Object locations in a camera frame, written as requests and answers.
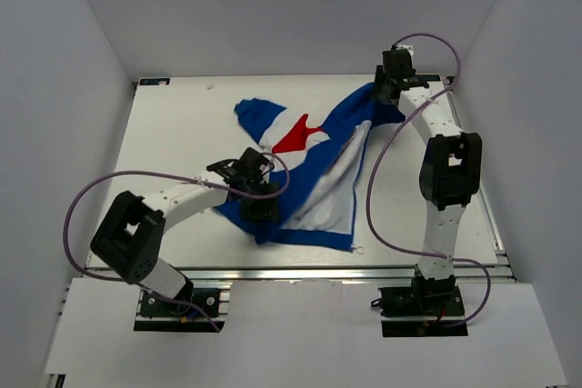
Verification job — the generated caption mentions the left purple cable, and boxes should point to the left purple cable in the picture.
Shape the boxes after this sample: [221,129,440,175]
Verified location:
[66,151,291,333]

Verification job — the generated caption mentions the blue white red jacket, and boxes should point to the blue white red jacket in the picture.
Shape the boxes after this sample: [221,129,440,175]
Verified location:
[216,84,405,252]

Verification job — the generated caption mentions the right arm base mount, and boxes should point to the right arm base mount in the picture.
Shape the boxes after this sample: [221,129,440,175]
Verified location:
[370,274,468,338]

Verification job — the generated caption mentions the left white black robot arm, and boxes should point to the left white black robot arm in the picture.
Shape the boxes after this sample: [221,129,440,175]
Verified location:
[90,147,290,314]

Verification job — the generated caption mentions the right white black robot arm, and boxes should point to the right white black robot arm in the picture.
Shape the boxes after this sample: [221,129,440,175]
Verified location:
[373,45,482,314]

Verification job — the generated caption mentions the left blue table sticker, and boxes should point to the left blue table sticker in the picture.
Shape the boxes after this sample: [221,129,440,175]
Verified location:
[138,77,170,86]

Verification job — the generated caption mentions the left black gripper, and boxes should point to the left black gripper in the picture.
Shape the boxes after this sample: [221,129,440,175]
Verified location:
[237,177,280,224]

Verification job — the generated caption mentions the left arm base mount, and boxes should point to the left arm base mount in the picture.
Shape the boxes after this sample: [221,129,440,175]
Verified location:
[134,285,230,333]

